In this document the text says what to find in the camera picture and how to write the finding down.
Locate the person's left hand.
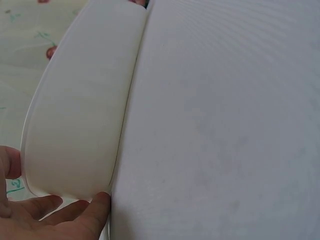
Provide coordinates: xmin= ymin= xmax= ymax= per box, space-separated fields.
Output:
xmin=0 ymin=145 xmax=112 ymax=240

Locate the white curved plastic object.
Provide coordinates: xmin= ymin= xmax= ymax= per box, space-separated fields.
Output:
xmin=19 ymin=0 xmax=153 ymax=202

